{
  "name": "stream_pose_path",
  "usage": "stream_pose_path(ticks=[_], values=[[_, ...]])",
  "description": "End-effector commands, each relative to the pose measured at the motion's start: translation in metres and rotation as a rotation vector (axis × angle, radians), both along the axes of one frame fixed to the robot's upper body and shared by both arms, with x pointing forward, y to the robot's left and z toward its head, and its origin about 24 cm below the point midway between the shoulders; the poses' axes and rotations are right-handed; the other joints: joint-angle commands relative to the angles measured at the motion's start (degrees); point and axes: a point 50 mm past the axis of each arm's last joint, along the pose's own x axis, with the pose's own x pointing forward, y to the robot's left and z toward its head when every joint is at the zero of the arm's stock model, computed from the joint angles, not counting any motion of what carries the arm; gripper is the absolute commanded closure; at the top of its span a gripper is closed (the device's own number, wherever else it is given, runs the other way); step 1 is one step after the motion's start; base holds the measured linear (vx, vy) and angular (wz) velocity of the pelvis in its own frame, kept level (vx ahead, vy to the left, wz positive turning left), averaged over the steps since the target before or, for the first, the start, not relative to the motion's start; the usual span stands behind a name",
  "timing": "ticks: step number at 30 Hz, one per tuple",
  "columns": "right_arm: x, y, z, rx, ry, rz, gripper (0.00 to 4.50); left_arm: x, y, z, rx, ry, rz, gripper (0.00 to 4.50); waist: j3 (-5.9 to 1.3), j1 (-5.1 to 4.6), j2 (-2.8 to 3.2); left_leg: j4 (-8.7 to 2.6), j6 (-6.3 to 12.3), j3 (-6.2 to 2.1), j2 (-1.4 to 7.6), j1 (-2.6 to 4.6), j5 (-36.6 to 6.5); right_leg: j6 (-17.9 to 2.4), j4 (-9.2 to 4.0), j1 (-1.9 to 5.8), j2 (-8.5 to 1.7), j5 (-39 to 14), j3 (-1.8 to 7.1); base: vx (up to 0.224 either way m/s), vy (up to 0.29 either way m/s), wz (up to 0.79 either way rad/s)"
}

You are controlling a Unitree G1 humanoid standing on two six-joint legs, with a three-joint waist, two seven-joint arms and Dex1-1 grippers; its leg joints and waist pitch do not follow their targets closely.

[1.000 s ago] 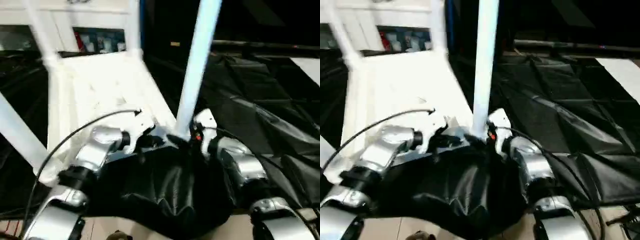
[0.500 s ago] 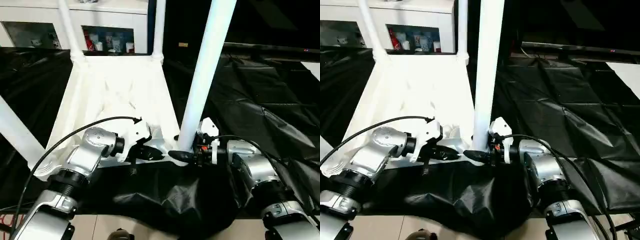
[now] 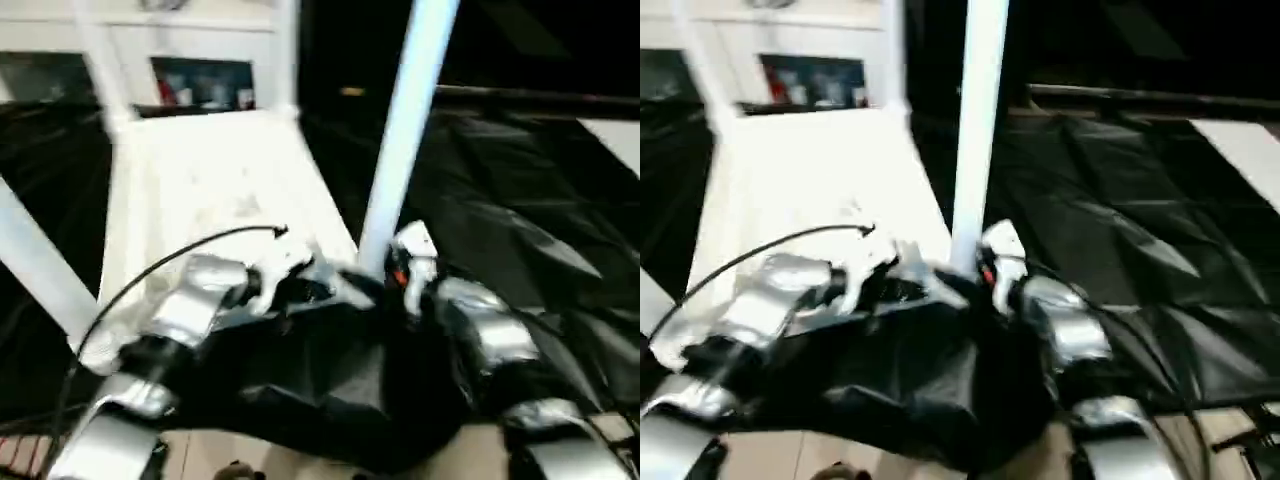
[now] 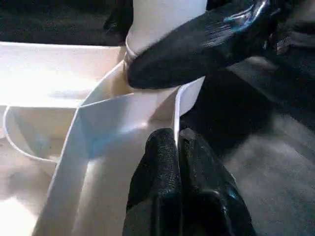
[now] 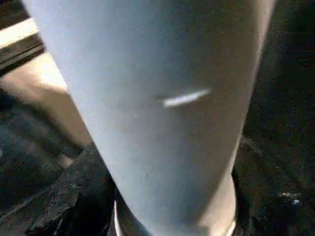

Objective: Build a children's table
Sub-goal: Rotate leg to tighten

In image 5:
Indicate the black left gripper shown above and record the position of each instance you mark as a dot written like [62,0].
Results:
[22,52]

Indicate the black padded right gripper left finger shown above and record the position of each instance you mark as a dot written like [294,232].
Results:
[78,196]

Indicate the black shiny mat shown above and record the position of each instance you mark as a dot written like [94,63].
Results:
[283,98]

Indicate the white plastic table leg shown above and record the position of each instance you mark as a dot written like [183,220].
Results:
[147,73]

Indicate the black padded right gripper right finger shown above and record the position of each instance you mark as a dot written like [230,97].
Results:
[270,196]

